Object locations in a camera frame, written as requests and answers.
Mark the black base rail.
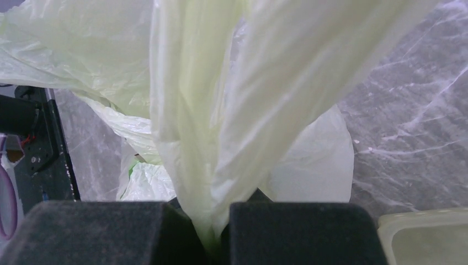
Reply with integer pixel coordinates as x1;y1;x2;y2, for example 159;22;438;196
1;86;81;213

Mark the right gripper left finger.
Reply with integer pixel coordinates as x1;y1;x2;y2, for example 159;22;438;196
1;200;209;264

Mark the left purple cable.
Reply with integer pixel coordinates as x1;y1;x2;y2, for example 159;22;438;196
0;135;19;241

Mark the pale yellow plastic basket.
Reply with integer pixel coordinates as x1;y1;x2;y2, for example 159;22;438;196
377;207;467;264

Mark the light green plastic bag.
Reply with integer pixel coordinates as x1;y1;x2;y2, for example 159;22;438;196
1;1;437;251

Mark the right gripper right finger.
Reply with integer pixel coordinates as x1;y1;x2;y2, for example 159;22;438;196
220;190;387;264

